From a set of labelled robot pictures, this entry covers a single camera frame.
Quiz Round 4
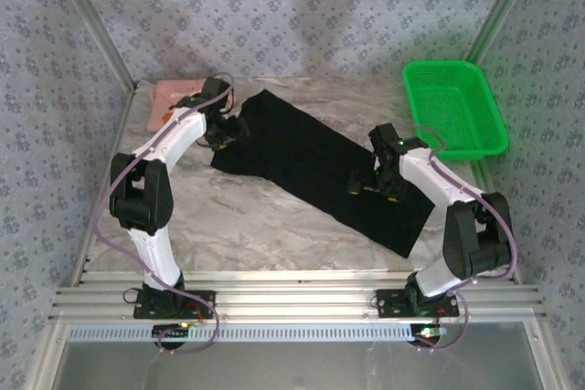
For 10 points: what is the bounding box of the black t-shirt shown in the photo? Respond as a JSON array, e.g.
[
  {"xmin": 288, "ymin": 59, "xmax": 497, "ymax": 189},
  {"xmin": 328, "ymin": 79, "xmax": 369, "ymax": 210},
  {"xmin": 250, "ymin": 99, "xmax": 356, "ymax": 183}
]
[{"xmin": 209, "ymin": 88, "xmax": 435, "ymax": 259}]

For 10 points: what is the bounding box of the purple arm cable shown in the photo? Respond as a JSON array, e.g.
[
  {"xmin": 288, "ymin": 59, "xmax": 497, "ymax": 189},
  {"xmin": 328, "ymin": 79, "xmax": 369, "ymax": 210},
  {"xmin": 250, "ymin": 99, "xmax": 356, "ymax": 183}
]
[
  {"xmin": 92, "ymin": 70, "xmax": 223, "ymax": 355},
  {"xmin": 399, "ymin": 123, "xmax": 518, "ymax": 354}
]

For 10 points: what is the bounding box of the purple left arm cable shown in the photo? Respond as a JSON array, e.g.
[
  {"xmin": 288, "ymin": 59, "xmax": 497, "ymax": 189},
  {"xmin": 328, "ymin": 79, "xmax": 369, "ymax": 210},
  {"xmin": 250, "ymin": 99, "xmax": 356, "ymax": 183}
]
[{"xmin": 92, "ymin": 70, "xmax": 223, "ymax": 355}]

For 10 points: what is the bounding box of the pink printed t-shirt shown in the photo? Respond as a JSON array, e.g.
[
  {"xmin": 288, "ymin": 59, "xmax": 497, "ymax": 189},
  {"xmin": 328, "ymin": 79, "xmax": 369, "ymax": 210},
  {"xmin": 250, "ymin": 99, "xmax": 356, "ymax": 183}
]
[{"xmin": 146, "ymin": 79, "xmax": 209, "ymax": 132}]

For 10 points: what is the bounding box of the green plastic mesh basket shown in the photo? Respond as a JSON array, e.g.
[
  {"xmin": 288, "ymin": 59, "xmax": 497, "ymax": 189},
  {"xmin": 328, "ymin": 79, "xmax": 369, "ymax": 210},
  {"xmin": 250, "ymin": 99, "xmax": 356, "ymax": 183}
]
[{"xmin": 401, "ymin": 59, "xmax": 511, "ymax": 163}]

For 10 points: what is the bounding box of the aluminium rail beam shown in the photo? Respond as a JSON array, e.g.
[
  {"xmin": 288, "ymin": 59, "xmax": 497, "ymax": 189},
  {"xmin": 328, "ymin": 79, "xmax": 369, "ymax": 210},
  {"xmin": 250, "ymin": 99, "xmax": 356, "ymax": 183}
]
[{"xmin": 48, "ymin": 269, "xmax": 548, "ymax": 323}]

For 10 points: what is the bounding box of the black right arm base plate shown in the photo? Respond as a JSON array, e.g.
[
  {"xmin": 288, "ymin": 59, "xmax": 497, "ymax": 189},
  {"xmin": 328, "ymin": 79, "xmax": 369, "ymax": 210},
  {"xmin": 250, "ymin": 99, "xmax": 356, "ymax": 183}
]
[{"xmin": 375, "ymin": 288, "xmax": 461, "ymax": 319}]

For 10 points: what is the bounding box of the slotted grey cable duct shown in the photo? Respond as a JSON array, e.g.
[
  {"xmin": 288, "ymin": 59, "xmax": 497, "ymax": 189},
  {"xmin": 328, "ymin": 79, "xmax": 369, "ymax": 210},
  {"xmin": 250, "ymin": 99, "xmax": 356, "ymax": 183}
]
[{"xmin": 67, "ymin": 323, "xmax": 442, "ymax": 343}]

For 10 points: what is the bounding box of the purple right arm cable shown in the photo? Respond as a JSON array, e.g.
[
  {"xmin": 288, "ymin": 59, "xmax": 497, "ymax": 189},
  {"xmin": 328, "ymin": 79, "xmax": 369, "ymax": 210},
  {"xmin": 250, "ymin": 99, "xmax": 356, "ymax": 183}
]
[{"xmin": 399, "ymin": 123, "xmax": 518, "ymax": 354}]

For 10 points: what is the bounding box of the small circuit board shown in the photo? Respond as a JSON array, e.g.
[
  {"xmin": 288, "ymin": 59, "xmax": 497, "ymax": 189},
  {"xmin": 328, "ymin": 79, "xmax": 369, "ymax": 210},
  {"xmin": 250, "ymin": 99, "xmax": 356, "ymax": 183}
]
[
  {"xmin": 409, "ymin": 323, "xmax": 448, "ymax": 343},
  {"xmin": 153, "ymin": 323, "xmax": 192, "ymax": 340}
]

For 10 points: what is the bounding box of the aluminium frame post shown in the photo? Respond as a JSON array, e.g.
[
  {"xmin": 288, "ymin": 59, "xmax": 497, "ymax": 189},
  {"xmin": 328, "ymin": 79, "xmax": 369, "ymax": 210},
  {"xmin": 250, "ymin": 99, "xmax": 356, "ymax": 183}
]
[
  {"xmin": 48, "ymin": 0, "xmax": 138, "ymax": 90},
  {"xmin": 469, "ymin": 0, "xmax": 548, "ymax": 65}
]

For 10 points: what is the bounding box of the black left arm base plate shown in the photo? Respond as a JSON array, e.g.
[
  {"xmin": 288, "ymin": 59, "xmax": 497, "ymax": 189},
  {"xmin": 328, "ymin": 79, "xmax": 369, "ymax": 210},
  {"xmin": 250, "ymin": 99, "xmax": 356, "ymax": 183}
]
[{"xmin": 133, "ymin": 287, "xmax": 217, "ymax": 321}]

